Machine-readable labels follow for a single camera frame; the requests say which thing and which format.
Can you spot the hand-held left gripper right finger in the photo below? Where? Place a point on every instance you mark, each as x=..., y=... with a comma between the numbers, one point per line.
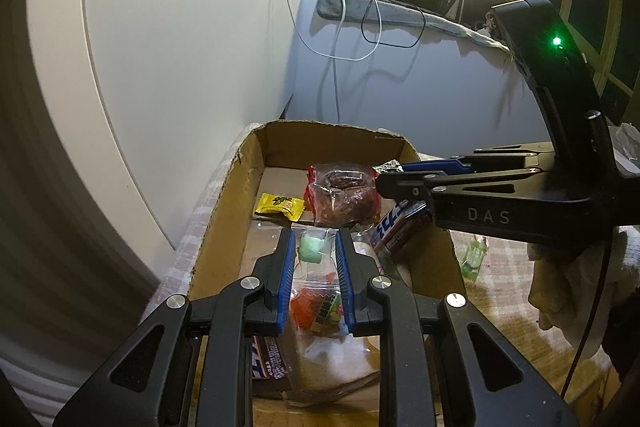
x=345, y=277

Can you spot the small black patterned candy packet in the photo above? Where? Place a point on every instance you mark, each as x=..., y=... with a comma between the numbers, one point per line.
x=387, y=167

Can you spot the person's right forearm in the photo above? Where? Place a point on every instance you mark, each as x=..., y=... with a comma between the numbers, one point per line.
x=627, y=332

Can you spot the cardboard box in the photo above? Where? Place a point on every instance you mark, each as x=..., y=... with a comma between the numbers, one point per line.
x=225, y=232

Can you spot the brown chocolate bar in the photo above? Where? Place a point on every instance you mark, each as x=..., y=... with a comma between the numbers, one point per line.
x=395, y=229
x=270, y=357

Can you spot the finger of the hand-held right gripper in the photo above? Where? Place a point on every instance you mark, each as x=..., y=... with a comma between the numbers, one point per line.
x=435, y=165
x=400, y=184

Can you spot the flat yellow packet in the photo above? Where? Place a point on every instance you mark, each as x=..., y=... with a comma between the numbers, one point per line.
x=280, y=206

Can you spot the cream cloth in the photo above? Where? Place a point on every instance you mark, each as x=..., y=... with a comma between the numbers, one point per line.
x=565, y=292

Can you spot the grey sill cloth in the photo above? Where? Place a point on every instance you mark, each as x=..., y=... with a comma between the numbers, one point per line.
x=390, y=12

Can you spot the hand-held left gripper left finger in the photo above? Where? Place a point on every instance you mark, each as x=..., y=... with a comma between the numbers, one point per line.
x=286, y=277

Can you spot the clear white snack bag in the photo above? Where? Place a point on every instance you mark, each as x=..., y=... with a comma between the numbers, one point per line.
x=330, y=352

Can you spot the small green packet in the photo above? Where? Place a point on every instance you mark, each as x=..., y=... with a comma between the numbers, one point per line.
x=473, y=257

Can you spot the green orange candy packet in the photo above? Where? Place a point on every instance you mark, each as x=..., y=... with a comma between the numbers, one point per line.
x=312, y=252

